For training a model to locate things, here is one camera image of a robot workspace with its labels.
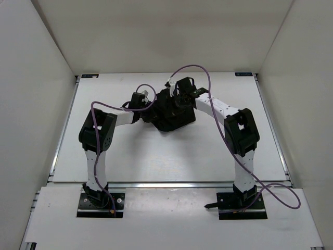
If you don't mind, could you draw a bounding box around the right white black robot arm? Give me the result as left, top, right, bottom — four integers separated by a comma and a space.
165, 77, 260, 211

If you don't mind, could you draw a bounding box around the right blue corner label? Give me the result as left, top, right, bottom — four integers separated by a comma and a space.
235, 72, 253, 77

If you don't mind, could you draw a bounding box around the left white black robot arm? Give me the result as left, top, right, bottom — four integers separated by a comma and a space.
79, 91, 157, 213

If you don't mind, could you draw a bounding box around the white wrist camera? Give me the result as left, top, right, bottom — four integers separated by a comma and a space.
164, 78, 179, 97
141, 90, 149, 103

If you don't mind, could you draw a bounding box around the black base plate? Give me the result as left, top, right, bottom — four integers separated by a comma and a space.
216, 192, 268, 220
76, 191, 125, 218

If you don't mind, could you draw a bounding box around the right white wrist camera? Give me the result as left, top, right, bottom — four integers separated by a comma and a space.
164, 78, 179, 97

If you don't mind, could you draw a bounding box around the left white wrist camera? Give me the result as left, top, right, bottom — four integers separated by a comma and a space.
141, 90, 149, 103

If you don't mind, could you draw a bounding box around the blue corner label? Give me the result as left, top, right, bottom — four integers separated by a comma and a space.
235, 72, 253, 77
81, 74, 99, 79

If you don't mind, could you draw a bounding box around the aluminium table frame rail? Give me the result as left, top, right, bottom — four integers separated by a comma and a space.
47, 180, 292, 189

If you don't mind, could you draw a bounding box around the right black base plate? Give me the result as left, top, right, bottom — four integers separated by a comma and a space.
216, 192, 268, 220

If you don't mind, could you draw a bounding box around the black pleated skirt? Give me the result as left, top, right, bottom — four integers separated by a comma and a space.
142, 89, 196, 132

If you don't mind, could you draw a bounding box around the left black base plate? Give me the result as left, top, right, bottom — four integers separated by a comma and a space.
76, 191, 125, 218

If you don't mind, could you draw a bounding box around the left blue corner label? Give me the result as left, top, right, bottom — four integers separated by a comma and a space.
81, 74, 99, 79

